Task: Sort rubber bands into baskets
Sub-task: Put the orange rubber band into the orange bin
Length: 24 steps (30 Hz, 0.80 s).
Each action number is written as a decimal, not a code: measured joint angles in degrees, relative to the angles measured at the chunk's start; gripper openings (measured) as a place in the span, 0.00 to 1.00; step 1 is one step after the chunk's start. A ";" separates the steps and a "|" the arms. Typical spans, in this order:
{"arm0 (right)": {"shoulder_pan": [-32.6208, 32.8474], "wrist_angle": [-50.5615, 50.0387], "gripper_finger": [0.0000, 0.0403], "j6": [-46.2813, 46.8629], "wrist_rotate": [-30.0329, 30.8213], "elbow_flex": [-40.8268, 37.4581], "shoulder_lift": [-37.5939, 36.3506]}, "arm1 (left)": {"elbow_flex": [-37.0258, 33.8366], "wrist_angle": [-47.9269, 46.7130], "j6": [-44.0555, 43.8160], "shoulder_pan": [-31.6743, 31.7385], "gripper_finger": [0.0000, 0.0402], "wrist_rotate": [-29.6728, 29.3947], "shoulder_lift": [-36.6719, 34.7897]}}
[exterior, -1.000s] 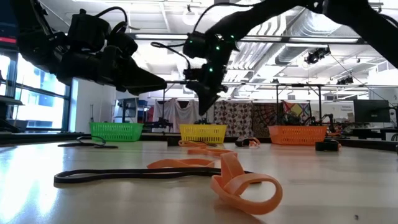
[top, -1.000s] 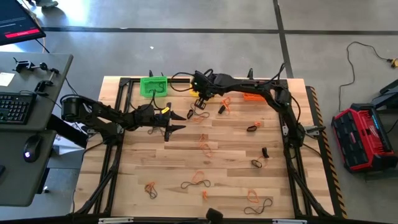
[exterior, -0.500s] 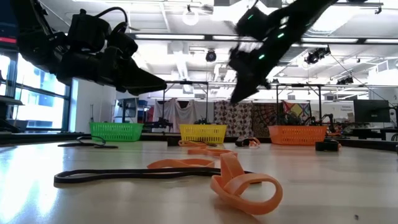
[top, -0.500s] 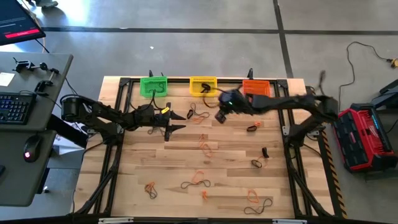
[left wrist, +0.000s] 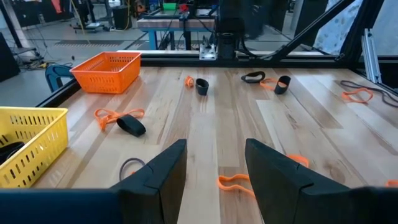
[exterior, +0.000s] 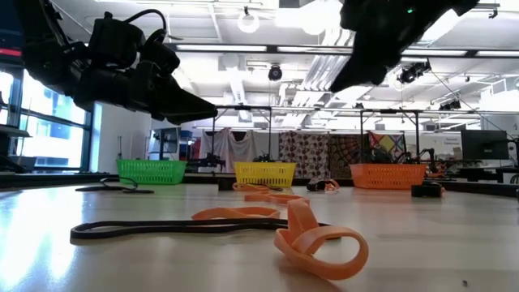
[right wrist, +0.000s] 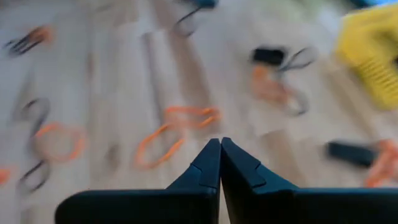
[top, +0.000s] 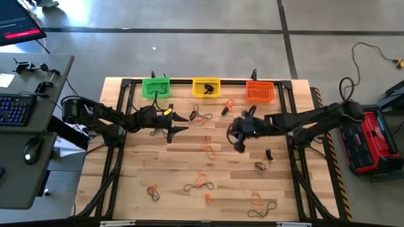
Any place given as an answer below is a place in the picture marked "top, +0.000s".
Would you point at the black desk leg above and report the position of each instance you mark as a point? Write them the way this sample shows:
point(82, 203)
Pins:
point(67, 132)

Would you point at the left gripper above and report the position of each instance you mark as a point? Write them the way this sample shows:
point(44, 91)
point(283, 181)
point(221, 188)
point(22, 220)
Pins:
point(148, 118)

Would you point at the yellow plastic basket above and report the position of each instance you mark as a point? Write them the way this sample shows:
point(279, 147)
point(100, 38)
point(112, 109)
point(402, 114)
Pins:
point(199, 93)

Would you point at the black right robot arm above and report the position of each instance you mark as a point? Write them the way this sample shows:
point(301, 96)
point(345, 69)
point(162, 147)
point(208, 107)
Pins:
point(315, 116)

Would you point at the red and black tool box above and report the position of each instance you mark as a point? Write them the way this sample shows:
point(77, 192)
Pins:
point(372, 148)

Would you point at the green plastic basket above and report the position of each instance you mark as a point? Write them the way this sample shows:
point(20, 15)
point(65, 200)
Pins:
point(146, 93)

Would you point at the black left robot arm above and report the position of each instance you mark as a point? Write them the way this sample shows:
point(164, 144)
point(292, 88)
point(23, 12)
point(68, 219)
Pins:
point(104, 115)

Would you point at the yellow black hazard strip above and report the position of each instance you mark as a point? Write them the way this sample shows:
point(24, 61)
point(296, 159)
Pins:
point(337, 176)

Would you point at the white paper sheet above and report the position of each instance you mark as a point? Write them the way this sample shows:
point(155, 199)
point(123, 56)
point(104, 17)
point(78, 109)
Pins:
point(67, 149)

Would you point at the black computer mouse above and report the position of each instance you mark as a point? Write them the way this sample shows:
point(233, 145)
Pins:
point(31, 151)

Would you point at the black desk clamp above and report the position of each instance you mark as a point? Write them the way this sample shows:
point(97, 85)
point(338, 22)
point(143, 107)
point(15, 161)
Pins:
point(44, 85)
point(22, 65)

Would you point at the black backlit keyboard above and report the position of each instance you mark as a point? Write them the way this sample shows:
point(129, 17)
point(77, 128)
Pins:
point(15, 110)

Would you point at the orange plastic basket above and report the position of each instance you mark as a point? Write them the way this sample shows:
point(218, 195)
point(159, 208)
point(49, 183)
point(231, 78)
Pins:
point(268, 97)

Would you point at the dark blue equipment case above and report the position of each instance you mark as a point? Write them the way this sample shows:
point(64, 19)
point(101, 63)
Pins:
point(394, 94)

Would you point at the pale paper note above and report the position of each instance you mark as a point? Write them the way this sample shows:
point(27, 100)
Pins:
point(6, 80)

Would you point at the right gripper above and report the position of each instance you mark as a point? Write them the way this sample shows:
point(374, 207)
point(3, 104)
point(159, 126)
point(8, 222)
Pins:
point(252, 127)

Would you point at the black table clamp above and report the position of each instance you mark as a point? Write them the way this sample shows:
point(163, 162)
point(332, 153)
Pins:
point(153, 75)
point(254, 75)

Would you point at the grey desk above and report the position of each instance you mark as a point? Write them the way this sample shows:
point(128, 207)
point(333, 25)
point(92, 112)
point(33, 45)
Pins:
point(19, 176)

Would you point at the silver frame bracket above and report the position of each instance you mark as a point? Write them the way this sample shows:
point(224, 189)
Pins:
point(293, 224)
point(117, 223)

